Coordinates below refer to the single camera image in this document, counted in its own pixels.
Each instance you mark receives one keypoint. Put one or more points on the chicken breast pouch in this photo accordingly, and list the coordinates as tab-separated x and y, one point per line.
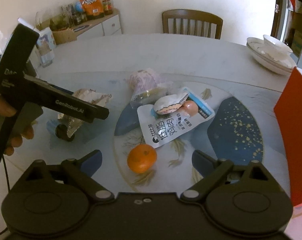
172	116

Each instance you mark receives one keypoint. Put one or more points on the white bowl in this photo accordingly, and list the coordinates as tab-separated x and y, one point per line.
276	44

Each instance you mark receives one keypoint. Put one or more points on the pink patterned snack packet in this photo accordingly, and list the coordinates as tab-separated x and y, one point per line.
148	86

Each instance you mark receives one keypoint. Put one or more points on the orange tangerine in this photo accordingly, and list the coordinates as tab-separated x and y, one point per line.
141	158

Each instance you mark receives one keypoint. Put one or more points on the stacked white plates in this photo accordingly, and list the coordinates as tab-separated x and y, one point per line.
270	58

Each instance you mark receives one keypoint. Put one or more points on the left hand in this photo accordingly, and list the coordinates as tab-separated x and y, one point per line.
11	136

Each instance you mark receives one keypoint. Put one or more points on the red cardboard box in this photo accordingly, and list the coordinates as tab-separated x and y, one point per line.
288	112

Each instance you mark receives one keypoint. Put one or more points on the orange snack bag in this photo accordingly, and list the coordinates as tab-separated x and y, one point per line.
92	8

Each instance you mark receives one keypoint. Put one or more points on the brown wooden chair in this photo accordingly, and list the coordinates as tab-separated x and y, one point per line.
192	22

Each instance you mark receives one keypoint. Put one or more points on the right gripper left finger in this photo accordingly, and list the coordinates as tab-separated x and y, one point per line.
79	173

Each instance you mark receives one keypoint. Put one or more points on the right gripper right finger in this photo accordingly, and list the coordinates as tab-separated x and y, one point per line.
213	172

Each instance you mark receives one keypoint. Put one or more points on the white side cabinet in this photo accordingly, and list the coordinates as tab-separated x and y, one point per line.
106	26

